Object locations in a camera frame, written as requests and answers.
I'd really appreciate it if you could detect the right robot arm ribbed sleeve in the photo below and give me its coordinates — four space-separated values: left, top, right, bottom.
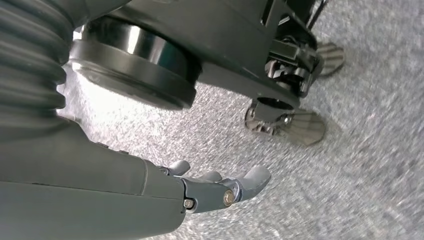
0 0 133 117

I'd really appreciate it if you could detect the grey caster wheel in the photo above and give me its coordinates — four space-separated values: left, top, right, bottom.
314 41 346 78
244 99 327 147

